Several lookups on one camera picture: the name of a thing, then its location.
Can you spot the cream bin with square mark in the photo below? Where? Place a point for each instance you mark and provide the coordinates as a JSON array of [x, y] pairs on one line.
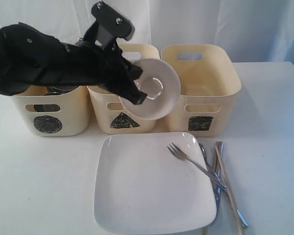
[[209, 88]]

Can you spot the white curtain backdrop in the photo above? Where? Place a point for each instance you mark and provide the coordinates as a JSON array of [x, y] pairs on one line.
[[248, 30]]

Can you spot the steel mug with wire handle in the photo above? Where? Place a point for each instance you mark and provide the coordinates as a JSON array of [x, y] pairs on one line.
[[46, 108]]

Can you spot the steel spoon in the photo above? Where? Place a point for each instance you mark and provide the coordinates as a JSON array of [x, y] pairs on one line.
[[243, 221]]

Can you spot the steel knife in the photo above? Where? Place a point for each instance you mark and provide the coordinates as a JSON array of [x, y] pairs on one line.
[[219, 191]]

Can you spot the cream bin with triangle mark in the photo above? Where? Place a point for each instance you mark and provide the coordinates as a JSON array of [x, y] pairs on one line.
[[111, 116]]

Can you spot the cream bin with circle mark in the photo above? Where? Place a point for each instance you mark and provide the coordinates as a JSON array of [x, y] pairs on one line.
[[72, 118]]

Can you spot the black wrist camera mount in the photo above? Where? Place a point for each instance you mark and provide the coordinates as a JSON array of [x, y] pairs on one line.
[[110, 24]]

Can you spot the small white bowl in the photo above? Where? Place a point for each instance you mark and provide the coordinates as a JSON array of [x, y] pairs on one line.
[[161, 84]]

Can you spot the wooden chopstick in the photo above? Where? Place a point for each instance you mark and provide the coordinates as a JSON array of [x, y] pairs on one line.
[[212, 168], [228, 188]]

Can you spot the black covered left robot arm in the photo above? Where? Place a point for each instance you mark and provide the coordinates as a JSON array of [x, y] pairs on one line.
[[29, 57]]

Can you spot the white square plate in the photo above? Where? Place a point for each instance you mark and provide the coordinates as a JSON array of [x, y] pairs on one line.
[[142, 189]]

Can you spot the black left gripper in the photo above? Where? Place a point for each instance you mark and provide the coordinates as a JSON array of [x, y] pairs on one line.
[[89, 65]]

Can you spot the small steel fork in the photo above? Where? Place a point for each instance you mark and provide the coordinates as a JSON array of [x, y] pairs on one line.
[[179, 154]]

